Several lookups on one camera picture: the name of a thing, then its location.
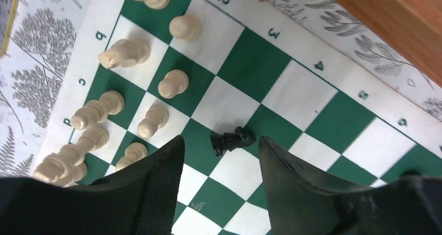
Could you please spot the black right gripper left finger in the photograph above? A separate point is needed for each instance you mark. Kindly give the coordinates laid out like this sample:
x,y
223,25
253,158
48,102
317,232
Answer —
x,y
139,199

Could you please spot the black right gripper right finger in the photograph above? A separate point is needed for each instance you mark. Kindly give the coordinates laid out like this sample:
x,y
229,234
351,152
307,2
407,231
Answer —
x,y
303,199

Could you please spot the black piece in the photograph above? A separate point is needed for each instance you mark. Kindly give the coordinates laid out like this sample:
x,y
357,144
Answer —
x,y
231,141

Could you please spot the white chess pieces row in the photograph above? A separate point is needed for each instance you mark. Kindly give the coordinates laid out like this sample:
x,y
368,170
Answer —
x,y
168,78

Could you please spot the green white chess board mat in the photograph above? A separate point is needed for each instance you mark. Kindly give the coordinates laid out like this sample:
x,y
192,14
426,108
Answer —
x,y
259,99

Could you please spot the floral table cloth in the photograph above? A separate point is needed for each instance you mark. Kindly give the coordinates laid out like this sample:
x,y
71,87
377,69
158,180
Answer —
x,y
34,71

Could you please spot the orange wooden compartment tray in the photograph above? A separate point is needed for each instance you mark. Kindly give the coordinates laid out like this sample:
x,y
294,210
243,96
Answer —
x,y
411,27

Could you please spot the gold metal tin box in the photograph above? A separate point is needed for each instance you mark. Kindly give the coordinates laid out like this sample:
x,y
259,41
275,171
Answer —
x,y
8,14

